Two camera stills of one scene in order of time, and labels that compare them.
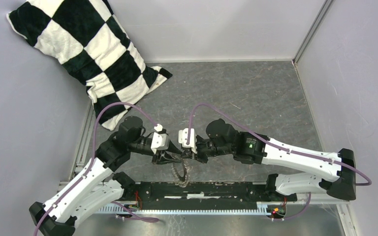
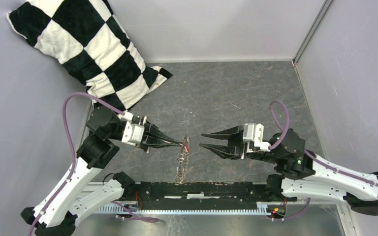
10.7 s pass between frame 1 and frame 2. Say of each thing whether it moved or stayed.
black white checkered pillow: stayed
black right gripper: moved
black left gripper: moved
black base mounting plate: stayed
